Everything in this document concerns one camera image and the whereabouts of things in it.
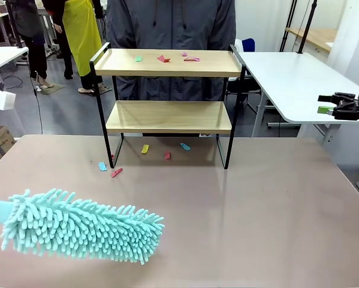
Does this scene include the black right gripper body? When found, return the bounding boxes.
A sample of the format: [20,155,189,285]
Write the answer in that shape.
[331,88,359,121]

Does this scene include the teal microfiber duster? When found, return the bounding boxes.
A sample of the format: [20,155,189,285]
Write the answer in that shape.
[0,188,165,265]

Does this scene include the two-tier wooden black-framed shelf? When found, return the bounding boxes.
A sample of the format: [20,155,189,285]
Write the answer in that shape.
[89,41,246,170]

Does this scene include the large white side table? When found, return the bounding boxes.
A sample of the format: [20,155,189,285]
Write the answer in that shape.
[236,51,359,142]

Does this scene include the wooden workbench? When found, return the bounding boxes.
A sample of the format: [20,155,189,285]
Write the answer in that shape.
[285,26,339,54]

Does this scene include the thick black stand pole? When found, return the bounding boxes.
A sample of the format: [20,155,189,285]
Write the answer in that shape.
[297,0,318,55]

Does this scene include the thin black tripod pole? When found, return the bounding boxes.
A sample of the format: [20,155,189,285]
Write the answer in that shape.
[280,0,298,52]

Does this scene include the blue chair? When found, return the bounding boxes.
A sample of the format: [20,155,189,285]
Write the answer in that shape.
[235,38,256,54]

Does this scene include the person in grey jacket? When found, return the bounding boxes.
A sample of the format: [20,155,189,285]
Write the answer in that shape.
[105,0,237,103]

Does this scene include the person in yellow apron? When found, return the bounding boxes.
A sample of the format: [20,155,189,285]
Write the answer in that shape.
[41,0,105,97]

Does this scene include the grey floor mat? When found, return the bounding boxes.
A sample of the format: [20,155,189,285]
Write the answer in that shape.
[37,83,65,96]

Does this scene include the person in dark clothes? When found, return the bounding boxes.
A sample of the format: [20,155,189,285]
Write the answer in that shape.
[5,0,56,91]

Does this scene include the cardboard box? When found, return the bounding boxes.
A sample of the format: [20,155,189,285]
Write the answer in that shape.
[0,125,17,160]

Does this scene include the small white table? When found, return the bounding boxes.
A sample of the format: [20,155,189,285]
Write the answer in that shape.
[0,46,29,77]

